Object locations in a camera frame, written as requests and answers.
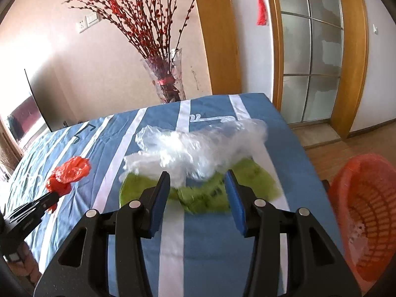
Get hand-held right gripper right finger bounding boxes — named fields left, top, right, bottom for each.
left=224, top=170, right=362, bottom=297

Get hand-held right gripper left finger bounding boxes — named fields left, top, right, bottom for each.
left=35, top=171, right=171, bottom=297

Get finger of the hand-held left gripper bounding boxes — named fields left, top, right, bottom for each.
left=12, top=192, right=60, bottom=213
left=22, top=202, right=58, bottom=221

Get orange plastic bag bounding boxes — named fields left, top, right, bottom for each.
left=45, top=157, right=92, bottom=214

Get clear crinkled plastic wrap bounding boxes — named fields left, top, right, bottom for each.
left=135, top=118, right=268, bottom=181

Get orange plastic basket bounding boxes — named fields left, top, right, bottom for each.
left=327, top=153, right=396, bottom=291

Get person's left forearm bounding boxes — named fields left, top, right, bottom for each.
left=17, top=244, right=43, bottom=285

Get light green plastic bag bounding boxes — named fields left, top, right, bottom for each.
left=119, top=158, right=281, bottom=215

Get white plastic bag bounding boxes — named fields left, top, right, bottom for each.
left=119, top=151, right=164, bottom=184

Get blue striped bedsheet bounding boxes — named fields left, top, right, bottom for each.
left=6, top=92, right=350, bottom=297

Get flat screen television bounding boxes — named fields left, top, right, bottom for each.
left=0, top=68, right=53, bottom=158

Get tall glass vase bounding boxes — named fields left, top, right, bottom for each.
left=142, top=49, right=187, bottom=104

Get wood framed glass door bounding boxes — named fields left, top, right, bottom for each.
left=190, top=0, right=371, bottom=140

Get red berry branches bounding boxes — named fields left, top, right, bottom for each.
left=62, top=0, right=217, bottom=99

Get red knot tassel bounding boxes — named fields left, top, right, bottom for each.
left=255, top=0, right=269, bottom=26

